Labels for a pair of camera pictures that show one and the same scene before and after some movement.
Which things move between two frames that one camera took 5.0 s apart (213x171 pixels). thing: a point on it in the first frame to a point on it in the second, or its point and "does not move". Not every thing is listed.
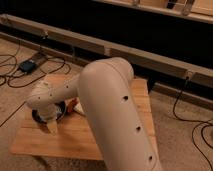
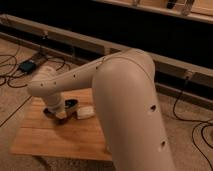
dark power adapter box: (27, 66) does not move
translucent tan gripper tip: (53, 126) to (61, 115)
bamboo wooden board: (72, 140) does not move
